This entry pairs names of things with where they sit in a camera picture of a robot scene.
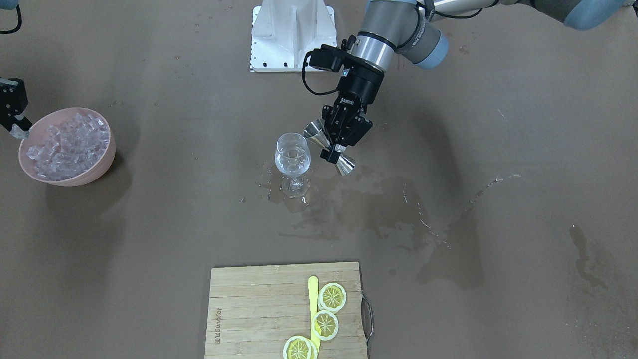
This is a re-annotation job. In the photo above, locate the lemon slice far end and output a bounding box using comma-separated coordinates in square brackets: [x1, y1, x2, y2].
[281, 336, 318, 359]

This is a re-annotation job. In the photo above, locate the yellow plastic stick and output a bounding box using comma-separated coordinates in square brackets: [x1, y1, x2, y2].
[307, 275, 321, 359]

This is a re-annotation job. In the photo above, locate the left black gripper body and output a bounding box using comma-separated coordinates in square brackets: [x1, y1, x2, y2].
[333, 63, 385, 123]

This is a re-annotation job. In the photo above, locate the steel jigger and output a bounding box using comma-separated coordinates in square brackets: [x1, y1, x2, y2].
[303, 119, 356, 176]

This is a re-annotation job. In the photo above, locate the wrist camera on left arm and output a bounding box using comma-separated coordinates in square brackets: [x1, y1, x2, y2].
[308, 44, 357, 73]

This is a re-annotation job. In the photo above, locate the bamboo cutting board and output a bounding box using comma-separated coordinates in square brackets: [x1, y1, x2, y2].
[204, 262, 369, 359]

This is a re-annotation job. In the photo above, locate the middle lemon slice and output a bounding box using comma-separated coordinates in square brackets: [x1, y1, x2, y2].
[311, 310, 340, 341]

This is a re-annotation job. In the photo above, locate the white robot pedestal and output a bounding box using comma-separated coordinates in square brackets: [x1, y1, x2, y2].
[249, 0, 337, 72]

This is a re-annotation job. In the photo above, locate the lemon slice near handle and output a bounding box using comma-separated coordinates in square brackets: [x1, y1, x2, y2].
[318, 282, 348, 313]

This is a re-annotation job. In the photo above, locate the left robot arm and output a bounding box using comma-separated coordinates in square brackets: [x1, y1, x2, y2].
[303, 0, 637, 169]

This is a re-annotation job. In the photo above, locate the pink ice bowl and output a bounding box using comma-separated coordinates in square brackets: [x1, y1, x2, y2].
[18, 107, 116, 187]

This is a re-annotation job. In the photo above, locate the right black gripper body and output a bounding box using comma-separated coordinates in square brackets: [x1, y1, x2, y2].
[0, 78, 29, 128]

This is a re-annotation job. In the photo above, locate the ice cube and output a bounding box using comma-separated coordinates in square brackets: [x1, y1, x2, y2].
[10, 124, 30, 140]

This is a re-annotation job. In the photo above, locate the clear wine glass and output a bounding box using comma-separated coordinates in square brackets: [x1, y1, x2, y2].
[274, 133, 311, 198]

